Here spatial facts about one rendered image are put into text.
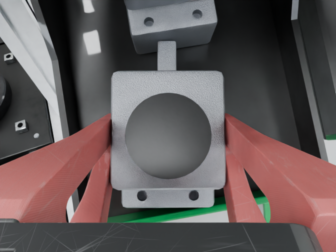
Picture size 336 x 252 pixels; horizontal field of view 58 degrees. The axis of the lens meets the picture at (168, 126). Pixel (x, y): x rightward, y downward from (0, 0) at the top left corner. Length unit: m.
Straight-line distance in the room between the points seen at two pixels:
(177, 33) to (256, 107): 0.06
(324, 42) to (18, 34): 0.17
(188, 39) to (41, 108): 0.38
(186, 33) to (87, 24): 0.06
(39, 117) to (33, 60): 0.31
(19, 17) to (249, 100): 0.13
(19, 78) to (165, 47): 0.44
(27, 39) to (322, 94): 0.18
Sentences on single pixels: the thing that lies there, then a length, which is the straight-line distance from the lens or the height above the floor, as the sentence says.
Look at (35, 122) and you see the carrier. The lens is 0.51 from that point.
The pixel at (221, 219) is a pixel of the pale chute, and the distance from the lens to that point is 0.34.
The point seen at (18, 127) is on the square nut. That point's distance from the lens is 0.51.
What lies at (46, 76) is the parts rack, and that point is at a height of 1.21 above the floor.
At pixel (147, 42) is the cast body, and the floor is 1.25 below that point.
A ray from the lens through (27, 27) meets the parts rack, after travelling 0.19.
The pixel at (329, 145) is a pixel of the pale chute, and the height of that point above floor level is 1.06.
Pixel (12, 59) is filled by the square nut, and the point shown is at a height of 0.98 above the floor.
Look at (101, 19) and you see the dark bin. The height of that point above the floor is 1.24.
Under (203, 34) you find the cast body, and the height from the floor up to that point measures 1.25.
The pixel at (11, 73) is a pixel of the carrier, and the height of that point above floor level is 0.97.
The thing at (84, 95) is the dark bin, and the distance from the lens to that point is 0.18.
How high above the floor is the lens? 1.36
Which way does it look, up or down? 60 degrees down
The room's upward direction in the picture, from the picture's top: 8 degrees counter-clockwise
